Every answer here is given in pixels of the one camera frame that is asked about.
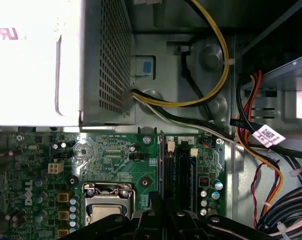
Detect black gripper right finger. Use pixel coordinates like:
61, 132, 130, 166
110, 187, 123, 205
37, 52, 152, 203
165, 196, 277, 240

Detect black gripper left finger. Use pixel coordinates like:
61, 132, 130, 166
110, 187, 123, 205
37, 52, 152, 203
79, 191, 165, 240

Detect black RAM slot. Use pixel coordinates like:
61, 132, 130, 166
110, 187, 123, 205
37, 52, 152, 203
165, 139, 178, 201
177, 140, 191, 212

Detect silver CPU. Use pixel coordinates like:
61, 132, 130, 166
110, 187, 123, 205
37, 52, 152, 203
92, 204, 124, 224

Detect metal locking lever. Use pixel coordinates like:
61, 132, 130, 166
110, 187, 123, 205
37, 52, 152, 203
93, 185, 128, 196

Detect green motherboard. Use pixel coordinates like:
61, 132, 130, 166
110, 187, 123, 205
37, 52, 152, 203
0, 132, 227, 240

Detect white four-pin connector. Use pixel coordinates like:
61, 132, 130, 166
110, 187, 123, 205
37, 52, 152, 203
47, 161, 65, 175

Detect blue latch tab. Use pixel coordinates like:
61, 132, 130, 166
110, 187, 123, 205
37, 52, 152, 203
135, 56, 155, 76

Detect grey metal drive cage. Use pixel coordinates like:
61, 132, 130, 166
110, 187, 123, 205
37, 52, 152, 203
240, 56, 302, 126

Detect black PC case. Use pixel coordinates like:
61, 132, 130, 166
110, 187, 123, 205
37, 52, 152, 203
0, 0, 302, 240

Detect grey power supply unit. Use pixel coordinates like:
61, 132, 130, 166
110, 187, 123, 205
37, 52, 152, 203
0, 0, 137, 127

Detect red and black twisted wire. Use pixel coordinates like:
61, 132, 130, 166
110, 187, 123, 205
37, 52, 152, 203
250, 162, 266, 229

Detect white and black cable bundle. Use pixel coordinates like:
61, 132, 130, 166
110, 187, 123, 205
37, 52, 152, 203
132, 96, 302, 162

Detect black cable bundle with ties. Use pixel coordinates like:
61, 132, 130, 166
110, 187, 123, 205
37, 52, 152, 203
256, 183, 302, 238

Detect white cable label tag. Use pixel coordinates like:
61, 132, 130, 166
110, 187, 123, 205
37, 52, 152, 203
252, 124, 286, 148

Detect red orange yellow power cable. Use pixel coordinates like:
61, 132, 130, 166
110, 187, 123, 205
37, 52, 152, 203
235, 69, 284, 216

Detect thin black cable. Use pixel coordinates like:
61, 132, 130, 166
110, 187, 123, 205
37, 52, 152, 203
179, 46, 212, 118

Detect yellow and black cable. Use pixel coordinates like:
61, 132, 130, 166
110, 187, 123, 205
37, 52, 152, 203
130, 0, 231, 108

